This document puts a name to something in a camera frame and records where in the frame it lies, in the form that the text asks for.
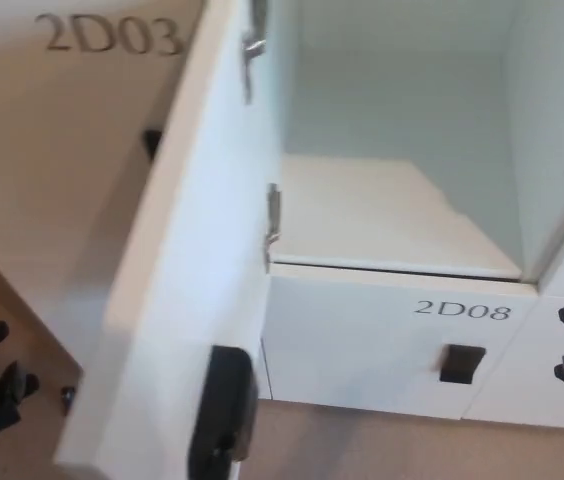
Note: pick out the white cabinet door black latch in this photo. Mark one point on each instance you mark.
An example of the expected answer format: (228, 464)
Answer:
(187, 225)

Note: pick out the black cabinet foot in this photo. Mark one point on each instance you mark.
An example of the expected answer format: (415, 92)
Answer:
(68, 397)

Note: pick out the white cabinet door marked 2D08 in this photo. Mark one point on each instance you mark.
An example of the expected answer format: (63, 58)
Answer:
(352, 340)

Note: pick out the large black door latch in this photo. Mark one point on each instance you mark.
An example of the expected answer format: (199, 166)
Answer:
(227, 400)

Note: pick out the white cabinet door marked 2D03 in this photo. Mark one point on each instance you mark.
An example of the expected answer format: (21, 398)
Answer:
(62, 125)

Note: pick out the white locker cabinet body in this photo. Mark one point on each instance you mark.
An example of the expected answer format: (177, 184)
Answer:
(387, 100)

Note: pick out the silver door hinge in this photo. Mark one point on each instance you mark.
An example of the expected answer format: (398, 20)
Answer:
(274, 210)
(254, 47)

